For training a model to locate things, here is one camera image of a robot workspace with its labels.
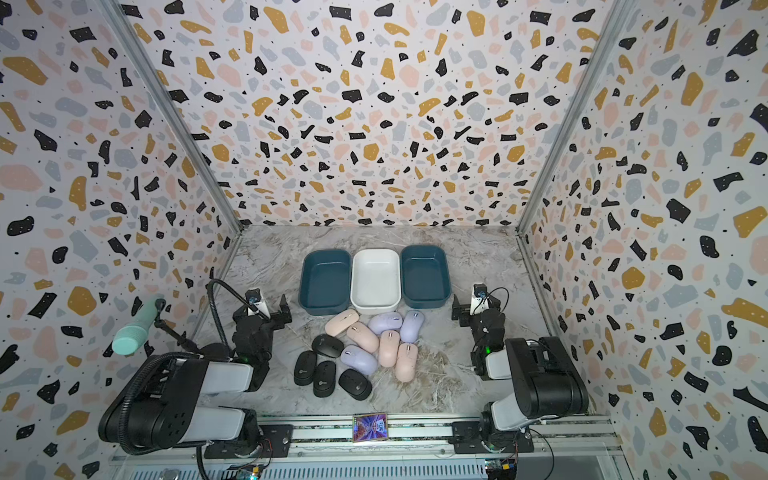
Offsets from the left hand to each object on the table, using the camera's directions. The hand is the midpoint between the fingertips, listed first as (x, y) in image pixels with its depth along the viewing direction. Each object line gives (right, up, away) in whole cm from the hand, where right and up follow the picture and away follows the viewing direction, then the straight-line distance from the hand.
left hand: (272, 298), depth 88 cm
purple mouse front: (+26, -17, -4) cm, 31 cm away
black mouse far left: (+11, -19, -5) cm, 22 cm away
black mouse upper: (+16, -14, 0) cm, 21 cm away
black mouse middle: (+17, -21, -7) cm, 28 cm away
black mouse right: (+26, -22, -8) cm, 35 cm away
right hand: (+62, +1, +3) cm, 62 cm away
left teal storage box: (+12, +2, +14) cm, 19 cm away
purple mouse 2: (+41, -8, +5) cm, 43 cm away
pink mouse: (+19, -8, +5) cm, 21 cm away
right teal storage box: (+46, +5, +17) cm, 50 cm away
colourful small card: (+30, -30, -13) cm, 45 cm away
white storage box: (+29, +4, +16) cm, 33 cm away
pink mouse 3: (+35, -14, -1) cm, 37 cm away
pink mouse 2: (+26, -12, +2) cm, 29 cm away
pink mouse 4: (+39, -18, -3) cm, 43 cm away
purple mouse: (+33, -8, +5) cm, 34 cm away
